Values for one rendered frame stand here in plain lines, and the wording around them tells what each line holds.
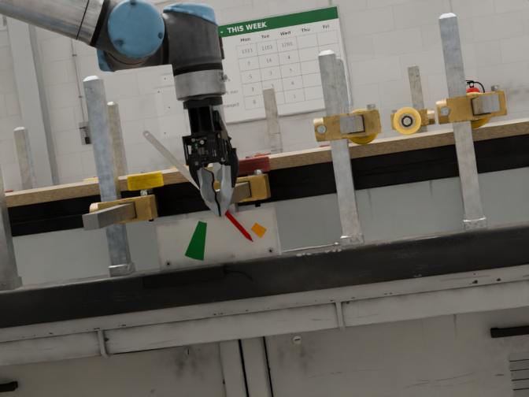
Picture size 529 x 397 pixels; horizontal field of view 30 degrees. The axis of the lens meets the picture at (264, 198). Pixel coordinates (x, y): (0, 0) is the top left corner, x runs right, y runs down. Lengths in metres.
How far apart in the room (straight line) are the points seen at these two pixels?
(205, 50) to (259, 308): 0.62
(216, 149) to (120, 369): 0.87
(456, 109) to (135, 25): 0.73
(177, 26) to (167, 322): 0.70
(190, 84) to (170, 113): 7.73
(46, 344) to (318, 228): 0.66
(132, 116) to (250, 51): 1.30
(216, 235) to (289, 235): 0.26
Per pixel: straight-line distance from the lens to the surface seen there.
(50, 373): 2.51
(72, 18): 1.60
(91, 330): 2.19
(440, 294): 2.08
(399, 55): 9.20
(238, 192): 1.92
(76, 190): 2.36
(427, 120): 3.10
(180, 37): 1.74
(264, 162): 2.18
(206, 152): 1.74
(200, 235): 2.07
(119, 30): 1.58
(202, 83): 1.74
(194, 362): 2.40
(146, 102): 9.53
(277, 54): 9.27
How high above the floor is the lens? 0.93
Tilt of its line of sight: 3 degrees down
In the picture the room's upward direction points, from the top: 8 degrees counter-clockwise
